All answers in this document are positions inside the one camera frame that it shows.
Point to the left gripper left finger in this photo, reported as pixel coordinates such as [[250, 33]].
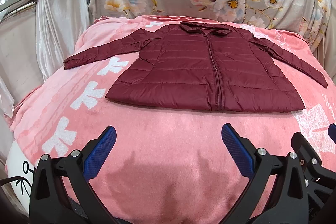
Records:
[[49, 201]]

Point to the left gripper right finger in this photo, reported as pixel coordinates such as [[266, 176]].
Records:
[[288, 200]]

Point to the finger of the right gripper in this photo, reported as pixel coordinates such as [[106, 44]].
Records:
[[319, 181], [332, 132]]

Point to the maroon quilted puffer jacket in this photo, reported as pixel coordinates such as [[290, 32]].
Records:
[[201, 66]]

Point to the white cartoon pillow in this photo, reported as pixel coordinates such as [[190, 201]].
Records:
[[17, 165]]

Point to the pink plush blanket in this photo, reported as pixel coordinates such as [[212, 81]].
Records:
[[167, 166]]

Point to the white satin curtain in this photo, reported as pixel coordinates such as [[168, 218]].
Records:
[[39, 29]]

